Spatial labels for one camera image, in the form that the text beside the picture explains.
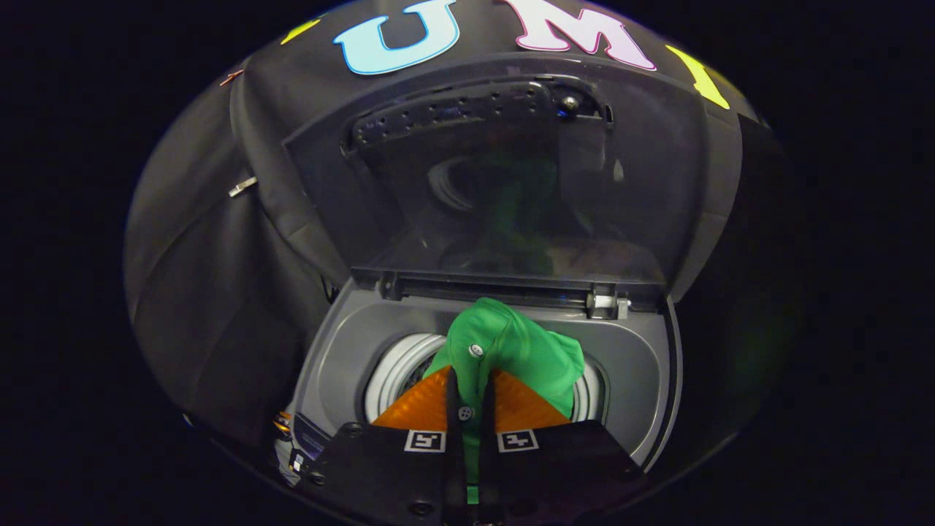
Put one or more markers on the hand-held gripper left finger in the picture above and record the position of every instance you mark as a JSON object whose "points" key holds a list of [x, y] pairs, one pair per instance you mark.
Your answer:
{"points": [[453, 438]]}

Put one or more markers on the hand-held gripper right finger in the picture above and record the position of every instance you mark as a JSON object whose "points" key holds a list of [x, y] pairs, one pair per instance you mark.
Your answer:
{"points": [[488, 438]]}

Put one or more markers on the green polo shirt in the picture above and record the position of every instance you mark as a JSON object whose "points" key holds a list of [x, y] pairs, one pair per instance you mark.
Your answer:
{"points": [[518, 343]]}

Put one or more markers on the grey washing machine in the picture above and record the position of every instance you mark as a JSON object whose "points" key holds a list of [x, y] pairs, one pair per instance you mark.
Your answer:
{"points": [[343, 343]]}

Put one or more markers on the dark washing machine lid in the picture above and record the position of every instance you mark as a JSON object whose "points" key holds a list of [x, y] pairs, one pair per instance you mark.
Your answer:
{"points": [[657, 183]]}

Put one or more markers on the black backdrop cloth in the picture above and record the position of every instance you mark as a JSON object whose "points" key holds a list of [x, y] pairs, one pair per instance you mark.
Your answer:
{"points": [[204, 277]]}

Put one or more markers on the silver cloth clip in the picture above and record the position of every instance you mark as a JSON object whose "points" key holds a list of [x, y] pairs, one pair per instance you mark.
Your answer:
{"points": [[242, 186]]}

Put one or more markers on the copper cloth clip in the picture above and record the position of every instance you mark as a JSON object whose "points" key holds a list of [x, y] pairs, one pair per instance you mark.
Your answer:
{"points": [[232, 77]]}

